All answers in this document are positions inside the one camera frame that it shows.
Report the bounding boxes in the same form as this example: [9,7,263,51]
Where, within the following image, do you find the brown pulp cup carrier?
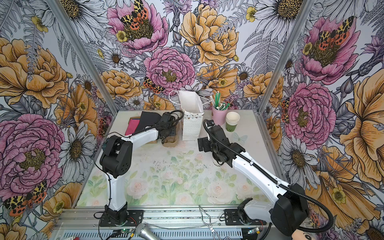
[162,123,180,148]

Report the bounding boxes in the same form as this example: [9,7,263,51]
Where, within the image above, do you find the white patterned paper gift bag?
[169,90,205,141]

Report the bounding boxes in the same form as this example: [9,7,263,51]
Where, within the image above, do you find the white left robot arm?
[100,110,184,226]

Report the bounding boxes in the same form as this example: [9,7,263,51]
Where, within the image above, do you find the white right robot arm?
[198,120,335,236]

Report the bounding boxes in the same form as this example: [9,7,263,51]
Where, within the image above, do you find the black paper napkin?
[134,112,162,134]

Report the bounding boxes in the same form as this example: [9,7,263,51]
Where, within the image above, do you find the pink straw holder cup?
[212,108,228,125]

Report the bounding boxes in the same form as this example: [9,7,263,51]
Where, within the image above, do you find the stack of paper cups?
[226,112,241,132]

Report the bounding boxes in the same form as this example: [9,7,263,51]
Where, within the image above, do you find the green straws bundle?
[210,92,230,111]

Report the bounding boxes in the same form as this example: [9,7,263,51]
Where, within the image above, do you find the teal alarm clock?
[102,140,108,153]

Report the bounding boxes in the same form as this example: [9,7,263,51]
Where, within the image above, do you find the silver microphone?
[136,223,160,240]

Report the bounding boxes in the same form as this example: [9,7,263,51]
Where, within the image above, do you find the pink plush toy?
[292,230,315,240]

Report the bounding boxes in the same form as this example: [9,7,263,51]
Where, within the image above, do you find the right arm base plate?
[224,209,267,226]

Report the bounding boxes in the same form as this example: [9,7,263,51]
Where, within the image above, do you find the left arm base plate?
[100,210,144,227]

